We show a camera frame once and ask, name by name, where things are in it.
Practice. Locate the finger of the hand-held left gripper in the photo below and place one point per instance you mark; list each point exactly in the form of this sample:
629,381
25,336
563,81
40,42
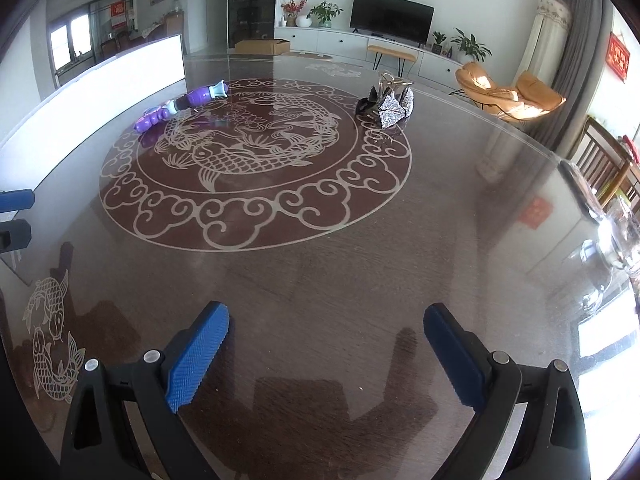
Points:
15,200
15,235

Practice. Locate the orange lounge chair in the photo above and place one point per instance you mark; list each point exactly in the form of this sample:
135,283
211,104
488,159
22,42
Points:
540,97

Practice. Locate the white round vase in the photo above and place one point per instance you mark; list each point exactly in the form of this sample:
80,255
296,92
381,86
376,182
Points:
303,20

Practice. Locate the red flower arrangement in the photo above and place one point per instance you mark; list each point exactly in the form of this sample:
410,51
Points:
292,7

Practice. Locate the wooden slatted chair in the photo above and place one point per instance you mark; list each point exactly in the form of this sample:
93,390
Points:
595,155

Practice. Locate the silver glitter hair clip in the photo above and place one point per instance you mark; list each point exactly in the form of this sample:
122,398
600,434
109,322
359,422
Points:
395,110

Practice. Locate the red door poster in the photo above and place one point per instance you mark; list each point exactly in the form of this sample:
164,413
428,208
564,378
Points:
119,15

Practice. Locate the large leafy potted plant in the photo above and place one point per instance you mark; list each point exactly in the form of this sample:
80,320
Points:
470,46

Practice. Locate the green potted plant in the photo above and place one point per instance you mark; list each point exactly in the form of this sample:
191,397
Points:
326,12

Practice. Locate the small potted plant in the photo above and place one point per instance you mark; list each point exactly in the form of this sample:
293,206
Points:
438,42

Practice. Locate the white storage box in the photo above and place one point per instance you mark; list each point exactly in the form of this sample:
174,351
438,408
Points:
100,90

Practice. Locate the purple plastic toy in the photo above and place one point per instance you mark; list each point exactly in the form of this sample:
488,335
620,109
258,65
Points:
150,120

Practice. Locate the white television cabinet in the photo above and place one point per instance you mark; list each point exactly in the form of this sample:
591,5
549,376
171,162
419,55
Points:
325,37

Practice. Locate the round wooden platform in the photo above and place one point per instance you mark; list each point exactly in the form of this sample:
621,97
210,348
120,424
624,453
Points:
315,55

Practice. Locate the red wall hanging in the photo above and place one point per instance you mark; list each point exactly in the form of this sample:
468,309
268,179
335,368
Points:
618,56

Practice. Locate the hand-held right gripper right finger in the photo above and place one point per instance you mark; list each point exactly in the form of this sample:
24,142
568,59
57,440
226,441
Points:
452,355

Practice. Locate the dark remote control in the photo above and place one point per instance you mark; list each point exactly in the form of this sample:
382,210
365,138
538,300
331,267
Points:
580,185

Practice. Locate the cardboard box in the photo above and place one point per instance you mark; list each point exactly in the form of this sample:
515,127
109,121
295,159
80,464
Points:
260,46

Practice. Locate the grey curtain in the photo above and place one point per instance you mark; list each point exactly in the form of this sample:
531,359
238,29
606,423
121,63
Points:
575,70

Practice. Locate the clear glass vase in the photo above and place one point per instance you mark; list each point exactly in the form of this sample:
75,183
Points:
620,240

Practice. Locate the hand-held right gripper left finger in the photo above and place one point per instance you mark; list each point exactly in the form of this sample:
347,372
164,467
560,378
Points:
200,355

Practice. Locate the dark display cabinet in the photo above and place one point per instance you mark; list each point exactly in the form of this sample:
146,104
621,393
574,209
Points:
252,5

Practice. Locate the covered standing air conditioner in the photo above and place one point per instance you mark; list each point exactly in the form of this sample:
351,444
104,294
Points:
545,45

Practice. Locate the tan padded bench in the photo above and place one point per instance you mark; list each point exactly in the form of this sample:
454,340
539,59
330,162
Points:
392,50

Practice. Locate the black television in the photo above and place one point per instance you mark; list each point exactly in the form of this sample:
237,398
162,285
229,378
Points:
390,15

